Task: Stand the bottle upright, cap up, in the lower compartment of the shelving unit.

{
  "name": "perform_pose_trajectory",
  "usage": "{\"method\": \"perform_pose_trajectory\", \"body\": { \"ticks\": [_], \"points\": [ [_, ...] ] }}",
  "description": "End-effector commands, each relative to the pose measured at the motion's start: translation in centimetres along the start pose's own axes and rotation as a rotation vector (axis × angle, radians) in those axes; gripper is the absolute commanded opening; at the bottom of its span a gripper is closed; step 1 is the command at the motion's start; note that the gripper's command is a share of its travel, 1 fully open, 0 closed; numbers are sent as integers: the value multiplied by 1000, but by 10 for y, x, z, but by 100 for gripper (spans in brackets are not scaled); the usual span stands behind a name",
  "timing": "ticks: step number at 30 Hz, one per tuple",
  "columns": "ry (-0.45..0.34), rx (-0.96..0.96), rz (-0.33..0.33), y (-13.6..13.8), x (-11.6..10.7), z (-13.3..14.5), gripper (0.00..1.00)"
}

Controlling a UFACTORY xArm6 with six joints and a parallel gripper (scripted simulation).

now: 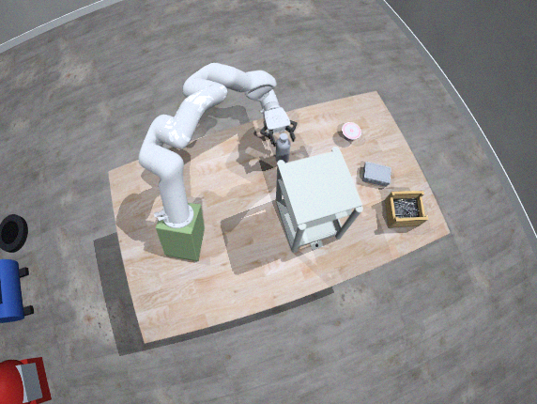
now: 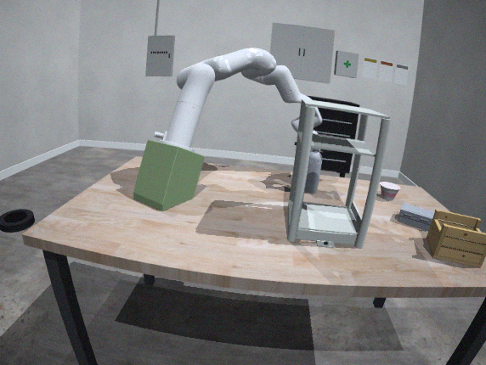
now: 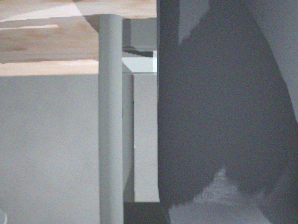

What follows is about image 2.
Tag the grey shelving unit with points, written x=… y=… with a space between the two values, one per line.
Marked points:
x=329 y=224

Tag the white paper cup with pink band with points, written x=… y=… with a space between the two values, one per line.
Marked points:
x=389 y=190

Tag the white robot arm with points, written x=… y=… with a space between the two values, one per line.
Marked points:
x=200 y=78

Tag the wooden crate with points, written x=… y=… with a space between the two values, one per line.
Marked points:
x=465 y=252

